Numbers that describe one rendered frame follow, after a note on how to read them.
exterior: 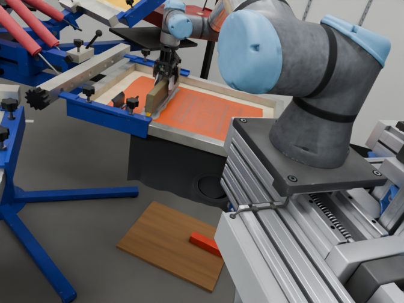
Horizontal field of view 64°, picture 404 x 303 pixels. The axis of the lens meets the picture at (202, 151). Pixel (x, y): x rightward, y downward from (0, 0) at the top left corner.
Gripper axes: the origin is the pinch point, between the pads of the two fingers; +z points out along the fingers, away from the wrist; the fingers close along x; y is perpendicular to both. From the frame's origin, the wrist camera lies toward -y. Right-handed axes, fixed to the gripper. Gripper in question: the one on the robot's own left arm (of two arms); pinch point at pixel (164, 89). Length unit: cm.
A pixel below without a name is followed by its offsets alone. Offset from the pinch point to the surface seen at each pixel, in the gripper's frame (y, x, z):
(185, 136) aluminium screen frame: 29.5, 17.3, 1.4
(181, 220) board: -28, 17, 98
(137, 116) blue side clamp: 28.0, -0.9, -0.1
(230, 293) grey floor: 12, 56, 100
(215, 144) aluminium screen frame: 29.5, 28.0, 1.1
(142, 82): -13.3, -14.1, 4.9
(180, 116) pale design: 9.7, 10.7, 4.7
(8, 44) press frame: 1, -71, -2
